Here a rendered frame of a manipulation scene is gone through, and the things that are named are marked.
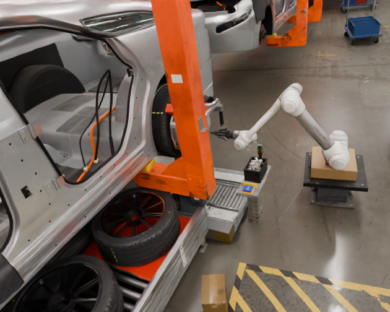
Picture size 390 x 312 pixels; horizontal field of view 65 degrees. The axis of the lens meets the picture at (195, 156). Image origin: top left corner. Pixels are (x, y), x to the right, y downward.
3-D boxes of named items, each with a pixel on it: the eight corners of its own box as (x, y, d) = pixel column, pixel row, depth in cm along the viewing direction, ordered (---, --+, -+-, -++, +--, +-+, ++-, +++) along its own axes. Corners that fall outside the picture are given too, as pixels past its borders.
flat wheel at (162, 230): (117, 206, 283) (109, 186, 271) (187, 205, 270) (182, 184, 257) (85, 267, 229) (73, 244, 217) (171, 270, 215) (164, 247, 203)
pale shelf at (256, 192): (252, 165, 280) (252, 163, 278) (271, 168, 272) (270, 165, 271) (236, 195, 249) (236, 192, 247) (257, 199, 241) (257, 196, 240)
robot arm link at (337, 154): (352, 152, 254) (355, 168, 237) (334, 161, 263) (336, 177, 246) (293, 83, 237) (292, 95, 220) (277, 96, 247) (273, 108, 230)
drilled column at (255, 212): (252, 215, 286) (249, 179, 264) (262, 216, 282) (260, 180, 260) (248, 222, 279) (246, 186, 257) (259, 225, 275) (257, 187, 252)
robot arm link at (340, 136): (345, 149, 274) (348, 127, 262) (346, 160, 259) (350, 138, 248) (325, 148, 279) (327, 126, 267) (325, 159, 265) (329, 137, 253)
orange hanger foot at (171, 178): (146, 174, 275) (137, 141, 256) (199, 184, 252) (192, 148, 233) (135, 186, 263) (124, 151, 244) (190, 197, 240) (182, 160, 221)
